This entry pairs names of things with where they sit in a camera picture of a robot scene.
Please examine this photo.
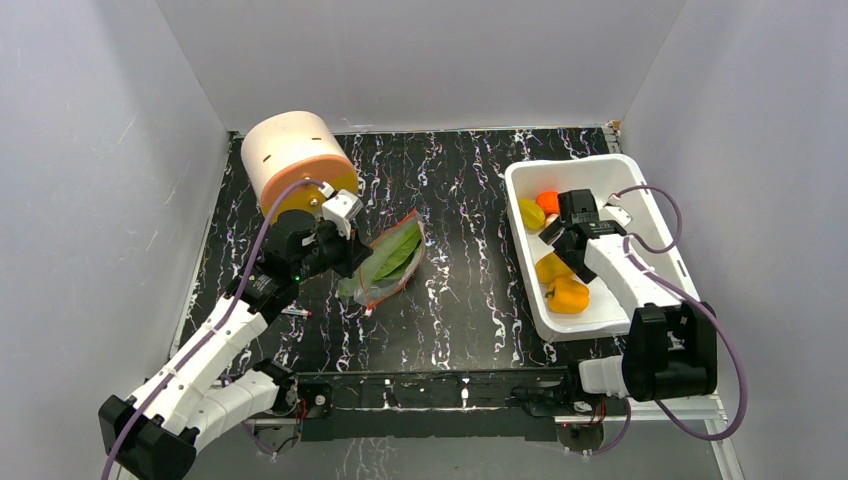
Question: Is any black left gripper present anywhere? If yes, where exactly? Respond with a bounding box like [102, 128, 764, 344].
[294, 216, 373, 282]

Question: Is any clear zip bag orange zipper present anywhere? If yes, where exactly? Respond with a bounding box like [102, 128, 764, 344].
[336, 210, 425, 310]

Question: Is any green leafy vegetable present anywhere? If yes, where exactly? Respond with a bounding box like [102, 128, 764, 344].
[372, 224, 423, 282]

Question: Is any yellow bell pepper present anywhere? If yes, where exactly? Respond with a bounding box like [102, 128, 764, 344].
[534, 252, 574, 284]
[545, 276, 590, 314]

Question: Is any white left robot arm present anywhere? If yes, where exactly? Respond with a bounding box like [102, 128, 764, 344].
[98, 210, 371, 479]

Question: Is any orange tomato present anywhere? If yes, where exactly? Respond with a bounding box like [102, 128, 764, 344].
[535, 191, 560, 216]

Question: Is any yellow star fruit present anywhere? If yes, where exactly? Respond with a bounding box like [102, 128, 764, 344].
[518, 198, 546, 231]

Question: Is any white plastic bin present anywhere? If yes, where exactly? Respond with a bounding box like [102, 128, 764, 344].
[505, 154, 677, 342]

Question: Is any small pen on table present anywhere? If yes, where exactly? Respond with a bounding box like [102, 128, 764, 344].
[281, 307, 312, 318]

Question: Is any cream orange cylinder container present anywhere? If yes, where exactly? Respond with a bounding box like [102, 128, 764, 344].
[240, 111, 359, 219]

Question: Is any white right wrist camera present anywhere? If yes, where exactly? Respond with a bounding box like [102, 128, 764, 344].
[600, 203, 633, 227]

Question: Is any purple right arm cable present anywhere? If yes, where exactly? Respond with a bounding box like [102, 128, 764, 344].
[609, 184, 749, 443]

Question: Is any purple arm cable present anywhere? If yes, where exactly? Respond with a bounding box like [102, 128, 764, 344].
[609, 184, 749, 443]
[99, 178, 329, 480]

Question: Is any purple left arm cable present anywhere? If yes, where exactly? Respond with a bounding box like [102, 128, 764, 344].
[99, 178, 329, 480]

